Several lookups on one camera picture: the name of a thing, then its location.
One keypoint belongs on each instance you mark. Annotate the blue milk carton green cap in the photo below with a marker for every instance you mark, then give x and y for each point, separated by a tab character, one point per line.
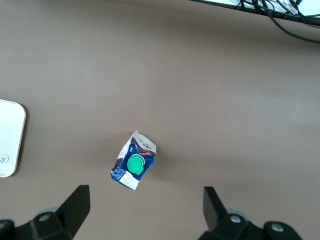
135	165

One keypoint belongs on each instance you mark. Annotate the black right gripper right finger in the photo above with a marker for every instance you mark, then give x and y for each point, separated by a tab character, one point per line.
220	220

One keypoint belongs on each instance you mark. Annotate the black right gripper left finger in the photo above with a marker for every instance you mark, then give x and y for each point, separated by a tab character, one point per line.
67	217

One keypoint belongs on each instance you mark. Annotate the beige tray with rabbit print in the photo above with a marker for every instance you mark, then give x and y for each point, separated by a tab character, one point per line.
10	140

